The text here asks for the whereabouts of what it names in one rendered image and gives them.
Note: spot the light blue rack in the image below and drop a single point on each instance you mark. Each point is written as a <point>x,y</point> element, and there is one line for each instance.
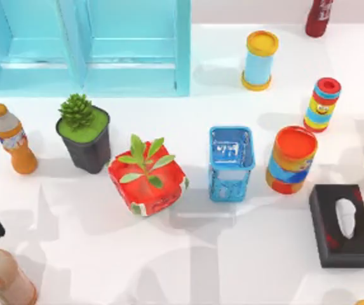
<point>83,44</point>

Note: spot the blue pierced basket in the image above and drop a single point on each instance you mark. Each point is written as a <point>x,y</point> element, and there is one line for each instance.
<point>231,178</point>

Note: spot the large pale orange bottle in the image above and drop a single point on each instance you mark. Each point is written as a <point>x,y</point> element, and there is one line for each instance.
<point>4,279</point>

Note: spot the black tissue box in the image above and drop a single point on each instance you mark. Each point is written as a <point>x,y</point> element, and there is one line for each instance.
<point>340,228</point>

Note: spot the orange and blue can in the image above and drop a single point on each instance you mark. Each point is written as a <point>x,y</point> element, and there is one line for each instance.
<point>291,159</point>

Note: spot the striped smiley face can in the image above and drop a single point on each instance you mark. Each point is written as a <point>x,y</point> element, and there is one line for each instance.
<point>321,105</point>

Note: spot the light blue and yellow can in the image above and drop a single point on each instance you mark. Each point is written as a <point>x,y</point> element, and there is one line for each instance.
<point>258,60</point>

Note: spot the small orange bottle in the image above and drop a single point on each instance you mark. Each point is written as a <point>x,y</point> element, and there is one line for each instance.
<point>16,143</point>

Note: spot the dark red bottle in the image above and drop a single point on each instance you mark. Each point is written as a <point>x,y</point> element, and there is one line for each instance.
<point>318,19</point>

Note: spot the black plant pot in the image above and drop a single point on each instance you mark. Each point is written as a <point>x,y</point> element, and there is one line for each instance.
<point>86,143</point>

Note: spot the red plant pot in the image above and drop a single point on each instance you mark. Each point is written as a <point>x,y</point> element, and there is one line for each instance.
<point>150,187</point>

